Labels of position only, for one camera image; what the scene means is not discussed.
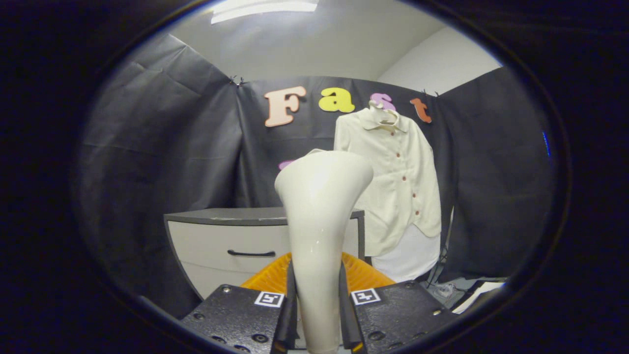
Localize white paper sheets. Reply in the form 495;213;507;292
451;281;506;315

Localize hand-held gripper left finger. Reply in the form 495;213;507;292
181;252;299;354

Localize white hanging cloth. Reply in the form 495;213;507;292
371;225;441;283

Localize white cabinet with grey top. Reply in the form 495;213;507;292
164;207;367;300

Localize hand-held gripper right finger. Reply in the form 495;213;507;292
339;252;460;354

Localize black backdrop cloth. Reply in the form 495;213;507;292
79;33;558;320

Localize tangled floor cables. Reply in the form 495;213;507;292
425;268;460;300

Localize white clothes hanger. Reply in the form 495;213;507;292
369;101;400;126

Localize ceiling light panel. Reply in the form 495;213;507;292
211;0;319;25

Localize black drawer handle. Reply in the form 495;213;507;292
227;249;277;258

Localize white garment steamer head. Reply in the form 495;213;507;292
274;150;374;354

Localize cream button-up shirt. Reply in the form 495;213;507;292
333;106;442;257

